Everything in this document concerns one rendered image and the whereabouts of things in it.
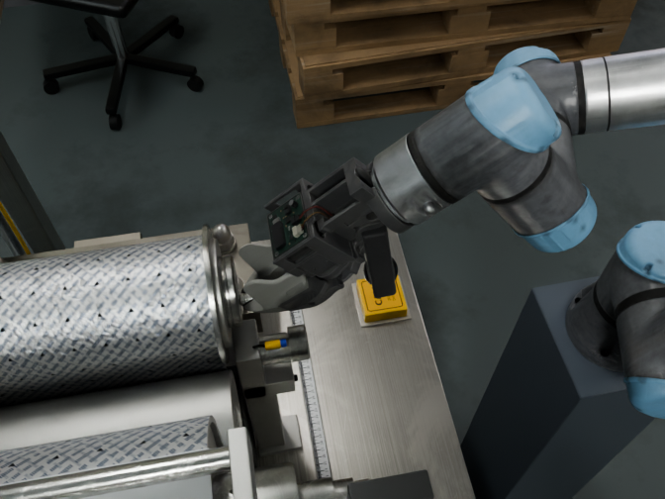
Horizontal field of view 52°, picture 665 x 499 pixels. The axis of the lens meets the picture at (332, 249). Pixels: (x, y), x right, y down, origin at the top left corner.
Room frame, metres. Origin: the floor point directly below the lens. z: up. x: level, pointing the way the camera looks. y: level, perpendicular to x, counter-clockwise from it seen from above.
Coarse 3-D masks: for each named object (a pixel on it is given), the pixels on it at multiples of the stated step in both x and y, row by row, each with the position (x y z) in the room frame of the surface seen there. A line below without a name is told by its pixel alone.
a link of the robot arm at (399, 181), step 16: (400, 144) 0.42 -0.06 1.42; (384, 160) 0.41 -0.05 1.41; (400, 160) 0.40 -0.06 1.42; (384, 176) 0.39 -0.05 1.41; (400, 176) 0.39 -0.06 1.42; (416, 176) 0.38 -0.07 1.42; (384, 192) 0.38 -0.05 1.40; (400, 192) 0.38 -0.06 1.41; (416, 192) 0.38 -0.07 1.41; (432, 192) 0.37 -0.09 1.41; (400, 208) 0.37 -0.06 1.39; (416, 208) 0.37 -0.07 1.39; (432, 208) 0.37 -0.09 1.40; (416, 224) 0.37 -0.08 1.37
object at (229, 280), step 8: (232, 256) 0.40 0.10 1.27; (224, 264) 0.38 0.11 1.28; (232, 264) 0.38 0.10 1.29; (224, 272) 0.37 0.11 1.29; (232, 272) 0.37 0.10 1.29; (224, 280) 0.36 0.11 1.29; (232, 280) 0.36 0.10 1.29; (224, 288) 0.36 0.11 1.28; (232, 288) 0.36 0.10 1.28; (224, 296) 0.35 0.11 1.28; (232, 296) 0.35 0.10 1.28; (224, 304) 0.34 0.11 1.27; (232, 304) 0.34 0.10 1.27; (232, 312) 0.34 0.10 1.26; (240, 312) 0.36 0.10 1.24; (232, 320) 0.34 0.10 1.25; (240, 320) 0.34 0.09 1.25
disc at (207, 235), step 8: (208, 232) 0.41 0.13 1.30; (208, 240) 0.40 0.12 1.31; (208, 248) 0.38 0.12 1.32; (208, 256) 0.37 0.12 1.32; (208, 264) 0.36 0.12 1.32; (208, 272) 0.35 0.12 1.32; (208, 280) 0.34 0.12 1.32; (208, 288) 0.34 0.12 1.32; (208, 296) 0.33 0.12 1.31; (216, 312) 0.32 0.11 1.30; (216, 320) 0.31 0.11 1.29; (216, 328) 0.31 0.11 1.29; (216, 336) 0.30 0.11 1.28; (224, 344) 0.31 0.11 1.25; (224, 352) 0.30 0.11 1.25; (224, 360) 0.30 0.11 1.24
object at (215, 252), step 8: (216, 240) 0.41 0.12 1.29; (216, 248) 0.39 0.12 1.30; (216, 256) 0.38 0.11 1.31; (216, 264) 0.37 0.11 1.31; (216, 272) 0.36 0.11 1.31; (216, 280) 0.35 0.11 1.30; (216, 288) 0.35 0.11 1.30; (216, 296) 0.34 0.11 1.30; (216, 304) 0.33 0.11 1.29; (224, 312) 0.33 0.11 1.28; (224, 320) 0.32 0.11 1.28; (224, 328) 0.32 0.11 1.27; (224, 336) 0.32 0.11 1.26; (232, 336) 0.34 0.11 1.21; (232, 344) 0.33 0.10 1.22
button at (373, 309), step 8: (360, 280) 0.60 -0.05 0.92; (360, 288) 0.58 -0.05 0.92; (368, 288) 0.58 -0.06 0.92; (400, 288) 0.58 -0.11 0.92; (360, 296) 0.57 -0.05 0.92; (368, 296) 0.57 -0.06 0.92; (392, 296) 0.57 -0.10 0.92; (400, 296) 0.57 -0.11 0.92; (360, 304) 0.56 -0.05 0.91; (368, 304) 0.55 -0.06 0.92; (376, 304) 0.55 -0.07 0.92; (384, 304) 0.55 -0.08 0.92; (392, 304) 0.55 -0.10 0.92; (400, 304) 0.55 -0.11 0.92; (368, 312) 0.54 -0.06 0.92; (376, 312) 0.54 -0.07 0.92; (384, 312) 0.54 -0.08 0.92; (392, 312) 0.54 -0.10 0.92; (400, 312) 0.54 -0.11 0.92; (368, 320) 0.53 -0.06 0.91; (376, 320) 0.53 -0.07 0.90
